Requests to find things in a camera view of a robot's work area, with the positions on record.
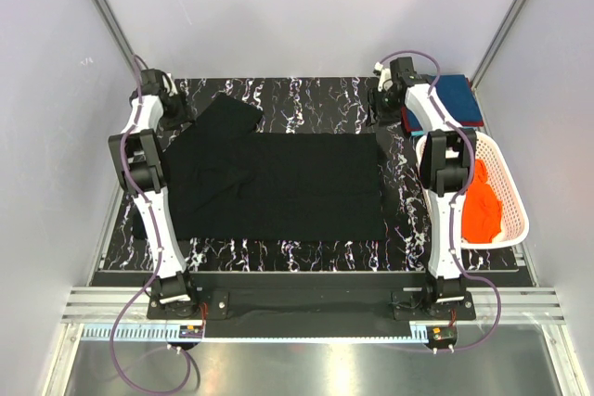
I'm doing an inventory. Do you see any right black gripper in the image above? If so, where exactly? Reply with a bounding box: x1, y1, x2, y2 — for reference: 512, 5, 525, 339
364, 87, 401, 128

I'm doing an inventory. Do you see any black t shirt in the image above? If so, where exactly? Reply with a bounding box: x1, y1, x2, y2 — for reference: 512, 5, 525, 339
163, 95, 386, 242

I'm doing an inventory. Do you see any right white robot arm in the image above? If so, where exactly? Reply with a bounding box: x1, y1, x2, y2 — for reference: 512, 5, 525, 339
367, 50, 476, 319

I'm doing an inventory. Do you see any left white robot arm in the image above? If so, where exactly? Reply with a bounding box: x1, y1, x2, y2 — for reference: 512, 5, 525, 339
108, 69, 200, 320

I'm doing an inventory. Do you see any black marble pattern mat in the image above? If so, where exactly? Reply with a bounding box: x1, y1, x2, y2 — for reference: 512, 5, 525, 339
99, 75, 519, 273

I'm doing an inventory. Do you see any orange t shirt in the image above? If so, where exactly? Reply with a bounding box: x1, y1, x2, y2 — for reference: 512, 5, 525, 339
461, 160, 503, 244

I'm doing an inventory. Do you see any white plastic laundry basket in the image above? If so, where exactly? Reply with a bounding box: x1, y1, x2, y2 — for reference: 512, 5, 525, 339
414, 131, 531, 249

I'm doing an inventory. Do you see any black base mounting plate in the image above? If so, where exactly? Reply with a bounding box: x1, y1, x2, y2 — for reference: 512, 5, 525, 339
148, 272, 449, 341

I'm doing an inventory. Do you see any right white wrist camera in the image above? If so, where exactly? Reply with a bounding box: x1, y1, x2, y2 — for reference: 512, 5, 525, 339
373, 62, 393, 92

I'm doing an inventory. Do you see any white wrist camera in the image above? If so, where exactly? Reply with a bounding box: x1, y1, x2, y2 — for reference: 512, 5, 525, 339
373, 62, 393, 92
161, 71, 178, 96

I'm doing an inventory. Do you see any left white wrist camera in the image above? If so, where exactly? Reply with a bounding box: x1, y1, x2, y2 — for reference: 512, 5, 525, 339
161, 71, 178, 96

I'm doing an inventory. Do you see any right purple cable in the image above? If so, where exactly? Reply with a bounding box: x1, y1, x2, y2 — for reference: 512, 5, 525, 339
374, 49, 502, 353

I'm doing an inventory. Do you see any purple cable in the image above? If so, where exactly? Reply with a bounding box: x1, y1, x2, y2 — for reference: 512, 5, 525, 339
109, 53, 196, 392
374, 49, 502, 353

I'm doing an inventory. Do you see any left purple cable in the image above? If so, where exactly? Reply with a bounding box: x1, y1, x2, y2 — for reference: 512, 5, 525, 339
109, 53, 196, 392

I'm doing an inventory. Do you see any left aluminium frame post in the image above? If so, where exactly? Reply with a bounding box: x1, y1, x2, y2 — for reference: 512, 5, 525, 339
91, 0, 140, 87

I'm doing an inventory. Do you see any aluminium frame post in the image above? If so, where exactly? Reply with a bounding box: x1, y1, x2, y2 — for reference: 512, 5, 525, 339
91, 0, 140, 87
469, 0, 558, 89

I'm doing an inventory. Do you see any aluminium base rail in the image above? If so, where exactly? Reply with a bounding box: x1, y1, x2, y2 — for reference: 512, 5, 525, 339
61, 287, 564, 324

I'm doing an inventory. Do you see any right aluminium frame post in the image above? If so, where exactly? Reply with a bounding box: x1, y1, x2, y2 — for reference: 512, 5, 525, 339
469, 0, 558, 89

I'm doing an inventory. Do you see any slotted cable duct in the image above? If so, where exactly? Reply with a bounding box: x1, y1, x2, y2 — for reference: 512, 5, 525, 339
82, 323, 429, 344

